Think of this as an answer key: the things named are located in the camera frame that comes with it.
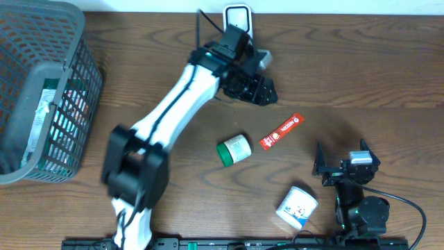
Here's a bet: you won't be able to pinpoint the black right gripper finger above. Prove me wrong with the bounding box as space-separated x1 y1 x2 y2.
360 138 370 151
311 142 327 176

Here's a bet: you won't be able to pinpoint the red coffee stick sachet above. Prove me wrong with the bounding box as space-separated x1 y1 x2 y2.
259 112 305 151

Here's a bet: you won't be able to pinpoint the white blue labelled jar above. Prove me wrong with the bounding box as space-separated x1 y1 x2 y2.
276 186 318 230

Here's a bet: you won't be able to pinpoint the green lid white jar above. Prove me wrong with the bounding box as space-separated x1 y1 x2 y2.
216 134 252 167

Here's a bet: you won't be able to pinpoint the white red package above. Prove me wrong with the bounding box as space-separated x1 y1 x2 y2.
20 78 89 167

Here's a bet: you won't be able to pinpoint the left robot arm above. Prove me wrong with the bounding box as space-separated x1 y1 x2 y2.
101 25 278 249

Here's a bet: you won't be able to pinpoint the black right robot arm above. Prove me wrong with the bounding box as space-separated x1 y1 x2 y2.
312 140 390 244

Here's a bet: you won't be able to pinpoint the white barcode scanner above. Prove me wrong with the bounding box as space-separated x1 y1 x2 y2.
222 3 253 38

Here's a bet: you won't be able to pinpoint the grey plastic mesh basket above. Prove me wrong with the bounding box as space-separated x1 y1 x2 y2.
1 0 103 185

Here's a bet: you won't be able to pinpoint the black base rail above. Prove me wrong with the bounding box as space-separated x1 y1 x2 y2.
60 237 409 250

